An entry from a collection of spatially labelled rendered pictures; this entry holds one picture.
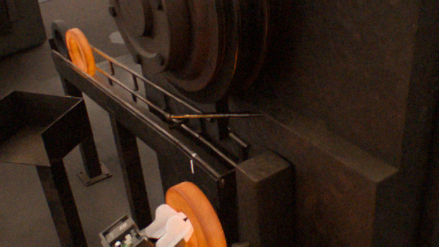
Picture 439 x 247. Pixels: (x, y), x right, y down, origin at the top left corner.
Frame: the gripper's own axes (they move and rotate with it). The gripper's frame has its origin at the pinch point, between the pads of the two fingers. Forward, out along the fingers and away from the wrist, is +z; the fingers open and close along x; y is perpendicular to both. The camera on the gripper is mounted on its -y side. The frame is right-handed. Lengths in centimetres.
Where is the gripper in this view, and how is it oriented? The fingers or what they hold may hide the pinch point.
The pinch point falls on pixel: (193, 217)
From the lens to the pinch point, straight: 89.9
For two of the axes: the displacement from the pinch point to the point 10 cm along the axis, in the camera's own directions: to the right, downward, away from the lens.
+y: -3.1, -7.1, -6.3
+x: -5.5, -4.0, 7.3
